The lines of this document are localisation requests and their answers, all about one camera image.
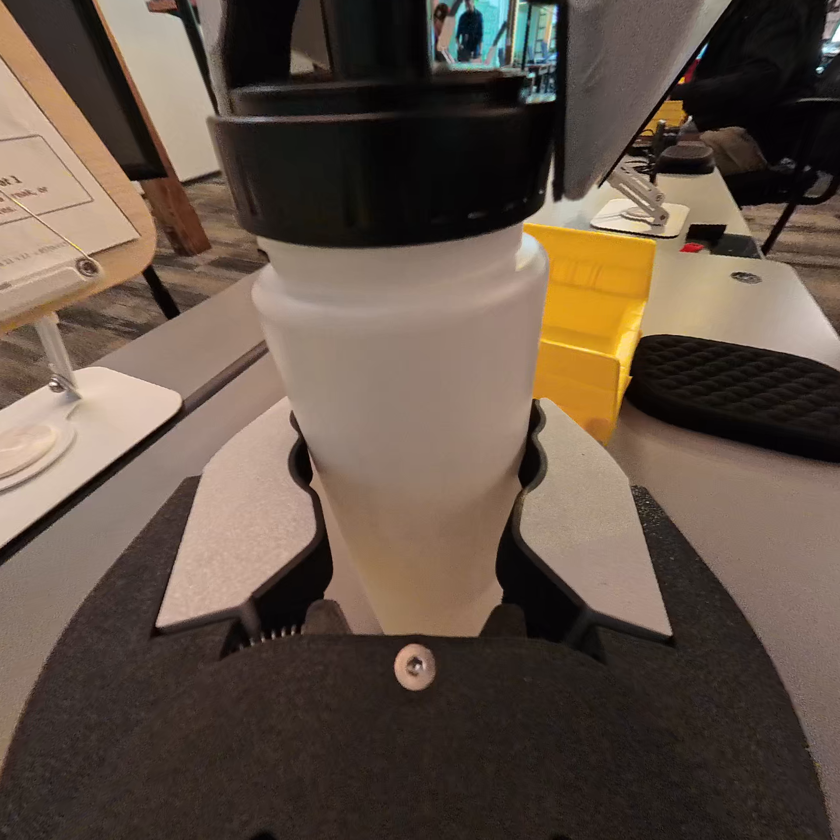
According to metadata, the brown wooden leg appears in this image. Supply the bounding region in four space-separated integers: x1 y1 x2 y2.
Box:
92 0 211 257

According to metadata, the white plastic bottle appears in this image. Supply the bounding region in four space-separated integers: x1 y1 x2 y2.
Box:
252 223 551 636

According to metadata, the yellow plastic bin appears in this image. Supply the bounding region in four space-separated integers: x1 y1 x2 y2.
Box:
640 98 688 142
523 223 657 447

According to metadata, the wooden instruction sheet board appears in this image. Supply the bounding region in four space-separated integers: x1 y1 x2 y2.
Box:
0 7 157 332

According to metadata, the small black box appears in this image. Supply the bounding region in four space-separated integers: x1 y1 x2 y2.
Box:
682 223 728 255

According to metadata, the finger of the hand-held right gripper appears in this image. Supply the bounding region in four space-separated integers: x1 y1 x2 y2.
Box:
215 0 296 91
554 0 732 201

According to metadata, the black office chair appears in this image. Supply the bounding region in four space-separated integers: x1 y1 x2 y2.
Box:
725 98 840 256

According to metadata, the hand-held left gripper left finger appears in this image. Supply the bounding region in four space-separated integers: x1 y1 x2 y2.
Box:
155 400 332 636

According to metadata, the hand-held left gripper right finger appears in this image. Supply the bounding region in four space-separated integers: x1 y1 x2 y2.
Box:
497 397 675 644

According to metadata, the black bottle lid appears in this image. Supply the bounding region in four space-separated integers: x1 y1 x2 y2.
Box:
206 0 559 249

